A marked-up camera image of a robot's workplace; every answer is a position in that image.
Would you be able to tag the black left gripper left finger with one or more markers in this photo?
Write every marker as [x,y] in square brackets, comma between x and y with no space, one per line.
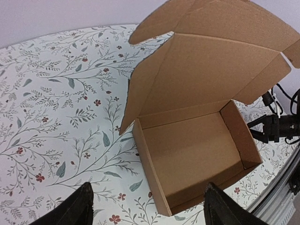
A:
[77,209]

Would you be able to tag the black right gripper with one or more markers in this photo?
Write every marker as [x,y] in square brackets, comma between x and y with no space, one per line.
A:
[287,126]

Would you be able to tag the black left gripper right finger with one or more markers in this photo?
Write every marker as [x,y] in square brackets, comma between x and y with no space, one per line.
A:
[221,209]

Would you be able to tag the brown cardboard box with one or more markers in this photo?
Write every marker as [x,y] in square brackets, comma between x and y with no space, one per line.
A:
[181,99]

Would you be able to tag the floral patterned table mat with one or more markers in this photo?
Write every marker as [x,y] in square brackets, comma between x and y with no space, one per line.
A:
[62,99]

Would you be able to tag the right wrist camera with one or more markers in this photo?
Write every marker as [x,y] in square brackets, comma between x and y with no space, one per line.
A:
[268,99]

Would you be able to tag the aluminium front rail frame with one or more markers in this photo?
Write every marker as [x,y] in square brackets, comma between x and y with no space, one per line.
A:
[275,204]

